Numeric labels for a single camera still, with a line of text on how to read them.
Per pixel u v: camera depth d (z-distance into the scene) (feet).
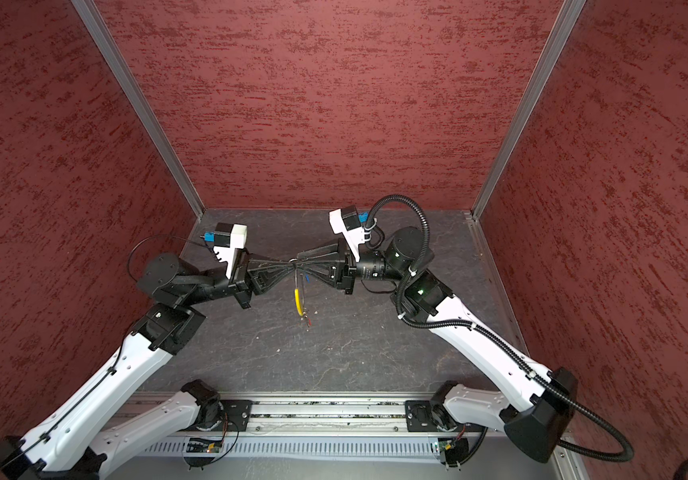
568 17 2.36
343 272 1.60
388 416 2.48
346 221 1.49
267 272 1.64
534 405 1.25
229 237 1.48
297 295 1.72
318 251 1.69
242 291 1.56
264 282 1.70
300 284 1.69
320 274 1.69
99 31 2.42
